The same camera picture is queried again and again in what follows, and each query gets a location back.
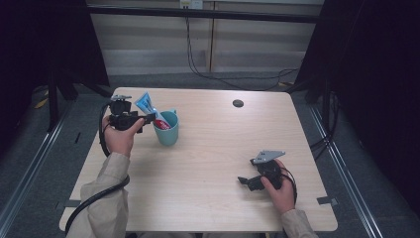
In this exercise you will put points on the blue and white toothpaste tube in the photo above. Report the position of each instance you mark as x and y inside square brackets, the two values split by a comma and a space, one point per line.
[147, 104]

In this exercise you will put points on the black horizontal bar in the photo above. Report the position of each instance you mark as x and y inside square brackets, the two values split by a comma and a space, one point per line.
[204, 14]

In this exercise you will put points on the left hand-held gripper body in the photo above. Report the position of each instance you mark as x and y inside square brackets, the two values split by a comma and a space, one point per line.
[121, 114]

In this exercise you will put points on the person's left hand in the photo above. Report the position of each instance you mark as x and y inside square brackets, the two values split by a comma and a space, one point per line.
[120, 140]

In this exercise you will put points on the person's right hand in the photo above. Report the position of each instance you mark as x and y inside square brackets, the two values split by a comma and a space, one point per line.
[284, 195]

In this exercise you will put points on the white wall outlet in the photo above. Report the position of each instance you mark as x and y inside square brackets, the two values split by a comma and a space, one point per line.
[191, 4]

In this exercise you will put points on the teal plastic cup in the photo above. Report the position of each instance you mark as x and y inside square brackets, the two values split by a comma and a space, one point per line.
[166, 135]

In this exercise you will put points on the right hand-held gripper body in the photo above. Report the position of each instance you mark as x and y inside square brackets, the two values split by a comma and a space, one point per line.
[270, 173]

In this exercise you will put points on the yellow floor scrap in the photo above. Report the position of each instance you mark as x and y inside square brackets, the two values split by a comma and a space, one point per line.
[41, 103]

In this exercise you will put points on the dark curtain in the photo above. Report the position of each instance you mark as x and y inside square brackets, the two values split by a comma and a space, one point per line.
[379, 82]
[39, 43]

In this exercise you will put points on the black metal stand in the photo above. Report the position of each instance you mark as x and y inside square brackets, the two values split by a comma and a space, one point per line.
[52, 102]

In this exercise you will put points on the metal floor rail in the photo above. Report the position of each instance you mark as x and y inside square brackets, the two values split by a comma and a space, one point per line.
[343, 172]
[36, 158]

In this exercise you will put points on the grey tape strip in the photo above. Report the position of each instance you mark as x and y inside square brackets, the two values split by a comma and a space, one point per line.
[71, 203]
[327, 200]

